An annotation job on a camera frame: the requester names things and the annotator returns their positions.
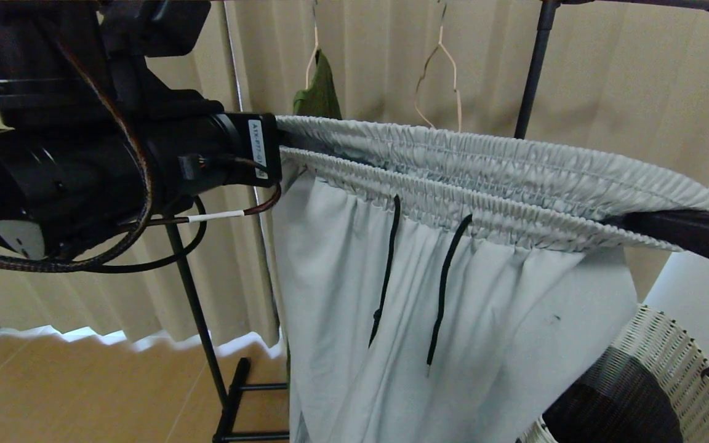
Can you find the pale grey shorts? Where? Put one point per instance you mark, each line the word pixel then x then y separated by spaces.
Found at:
pixel 484 307

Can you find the pink clothes hanger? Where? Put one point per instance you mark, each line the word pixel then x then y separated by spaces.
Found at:
pixel 441 31
pixel 316 31

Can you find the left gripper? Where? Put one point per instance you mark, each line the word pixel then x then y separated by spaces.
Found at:
pixel 84 178

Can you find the green long-sleeved shirt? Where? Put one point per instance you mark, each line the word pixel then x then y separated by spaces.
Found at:
pixel 320 98

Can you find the beige curtain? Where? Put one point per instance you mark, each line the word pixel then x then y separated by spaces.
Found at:
pixel 607 92

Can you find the black clothes rack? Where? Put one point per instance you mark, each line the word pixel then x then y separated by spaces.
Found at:
pixel 533 74

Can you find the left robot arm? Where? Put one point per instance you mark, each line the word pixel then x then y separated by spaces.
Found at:
pixel 22 49

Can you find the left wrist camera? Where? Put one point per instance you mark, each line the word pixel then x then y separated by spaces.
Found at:
pixel 164 24

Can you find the white laundry basket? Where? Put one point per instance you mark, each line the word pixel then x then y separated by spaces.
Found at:
pixel 668 344

